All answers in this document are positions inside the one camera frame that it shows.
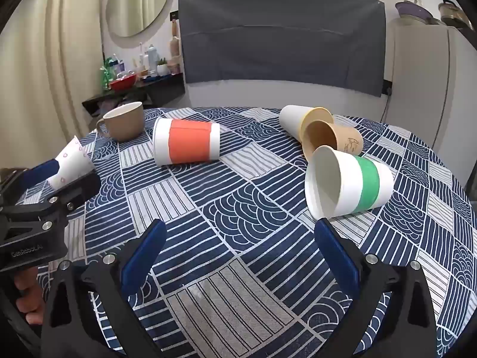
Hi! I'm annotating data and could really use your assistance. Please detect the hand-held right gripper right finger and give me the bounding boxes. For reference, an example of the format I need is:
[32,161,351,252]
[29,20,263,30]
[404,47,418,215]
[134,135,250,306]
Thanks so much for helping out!
[314,218,437,358]

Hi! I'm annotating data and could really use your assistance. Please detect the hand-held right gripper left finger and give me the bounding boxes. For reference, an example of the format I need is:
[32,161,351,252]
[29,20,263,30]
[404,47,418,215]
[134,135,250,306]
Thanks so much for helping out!
[40,218,167,358]

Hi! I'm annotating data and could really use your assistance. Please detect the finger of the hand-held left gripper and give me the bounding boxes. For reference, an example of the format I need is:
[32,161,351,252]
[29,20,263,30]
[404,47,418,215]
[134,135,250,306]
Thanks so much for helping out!
[48,171,102,212]
[14,158,62,195]

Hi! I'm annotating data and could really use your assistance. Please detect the white paper cup pink hearts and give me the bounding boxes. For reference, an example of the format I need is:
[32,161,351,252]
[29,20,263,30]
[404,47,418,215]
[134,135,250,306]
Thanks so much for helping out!
[48,135,95,191]

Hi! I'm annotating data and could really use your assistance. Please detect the white cup green band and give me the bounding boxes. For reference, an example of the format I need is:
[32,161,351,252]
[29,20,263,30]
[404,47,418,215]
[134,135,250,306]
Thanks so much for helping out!
[304,145,394,220]

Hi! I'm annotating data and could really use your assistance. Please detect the brown paper cup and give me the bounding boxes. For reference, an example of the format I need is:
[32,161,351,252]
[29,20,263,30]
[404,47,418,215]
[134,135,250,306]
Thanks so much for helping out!
[301,120,364,161]

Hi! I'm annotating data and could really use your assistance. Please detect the white cup orange band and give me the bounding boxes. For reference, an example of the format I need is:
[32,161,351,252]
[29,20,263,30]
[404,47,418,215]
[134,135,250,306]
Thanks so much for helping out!
[152,117,221,166]

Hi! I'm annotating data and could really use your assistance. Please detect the white cup yellow inside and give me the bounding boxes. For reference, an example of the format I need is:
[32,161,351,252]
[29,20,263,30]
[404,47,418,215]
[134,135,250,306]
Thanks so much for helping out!
[279,105,334,144]

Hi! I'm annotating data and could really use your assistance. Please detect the person's left hand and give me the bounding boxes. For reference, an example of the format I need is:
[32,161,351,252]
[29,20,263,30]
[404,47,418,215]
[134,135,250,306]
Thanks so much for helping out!
[14,268,46,326]

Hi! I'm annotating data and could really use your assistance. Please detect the tan ceramic mug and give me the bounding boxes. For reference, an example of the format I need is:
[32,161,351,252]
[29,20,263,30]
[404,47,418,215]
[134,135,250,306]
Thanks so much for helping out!
[96,101,145,142]

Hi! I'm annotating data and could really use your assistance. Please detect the blue white patterned tablecloth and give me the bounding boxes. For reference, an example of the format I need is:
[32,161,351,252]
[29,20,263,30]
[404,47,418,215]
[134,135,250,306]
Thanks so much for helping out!
[15,106,475,358]

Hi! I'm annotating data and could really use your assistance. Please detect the cream curtain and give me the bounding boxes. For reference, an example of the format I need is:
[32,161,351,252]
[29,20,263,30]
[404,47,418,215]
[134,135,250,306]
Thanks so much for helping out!
[0,0,106,170]

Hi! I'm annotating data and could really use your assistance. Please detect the red bowl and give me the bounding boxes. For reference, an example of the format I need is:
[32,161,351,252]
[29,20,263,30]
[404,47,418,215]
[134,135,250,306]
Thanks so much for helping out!
[110,75,137,92]

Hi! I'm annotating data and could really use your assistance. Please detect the green plastic wrapping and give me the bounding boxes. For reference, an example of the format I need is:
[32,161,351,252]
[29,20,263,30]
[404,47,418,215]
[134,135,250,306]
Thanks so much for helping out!
[99,57,120,91]

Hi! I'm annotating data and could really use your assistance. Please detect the tall tan vase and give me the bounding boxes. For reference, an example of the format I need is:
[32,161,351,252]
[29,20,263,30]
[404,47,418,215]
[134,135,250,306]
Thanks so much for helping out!
[169,20,182,74]

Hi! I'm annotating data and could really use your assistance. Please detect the white refrigerator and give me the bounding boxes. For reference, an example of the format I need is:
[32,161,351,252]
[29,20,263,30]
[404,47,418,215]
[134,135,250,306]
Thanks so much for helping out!
[385,18,477,172]

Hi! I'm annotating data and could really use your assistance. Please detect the grey cloth cover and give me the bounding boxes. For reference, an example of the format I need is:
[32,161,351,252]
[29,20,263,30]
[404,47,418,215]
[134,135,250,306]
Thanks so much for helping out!
[178,0,386,98]

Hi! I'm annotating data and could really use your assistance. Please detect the purple cooking pot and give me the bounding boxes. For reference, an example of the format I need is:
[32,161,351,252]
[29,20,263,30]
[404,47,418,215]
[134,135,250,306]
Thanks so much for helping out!
[395,1,435,22]

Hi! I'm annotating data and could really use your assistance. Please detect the metal pot with lid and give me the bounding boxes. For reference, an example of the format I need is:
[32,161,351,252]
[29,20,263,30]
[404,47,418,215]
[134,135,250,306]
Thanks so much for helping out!
[438,0,475,29]

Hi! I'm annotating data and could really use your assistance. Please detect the black wall shelf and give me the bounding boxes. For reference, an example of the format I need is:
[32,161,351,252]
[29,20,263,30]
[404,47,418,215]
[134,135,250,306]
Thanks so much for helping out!
[82,72,186,118]

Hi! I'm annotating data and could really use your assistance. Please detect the black power cable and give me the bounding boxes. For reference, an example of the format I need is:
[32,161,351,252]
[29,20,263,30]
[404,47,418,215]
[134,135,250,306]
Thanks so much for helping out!
[380,89,393,122]

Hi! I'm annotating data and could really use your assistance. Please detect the oval wall mirror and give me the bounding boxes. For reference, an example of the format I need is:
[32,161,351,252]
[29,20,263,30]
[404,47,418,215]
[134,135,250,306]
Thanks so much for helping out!
[105,0,174,38]

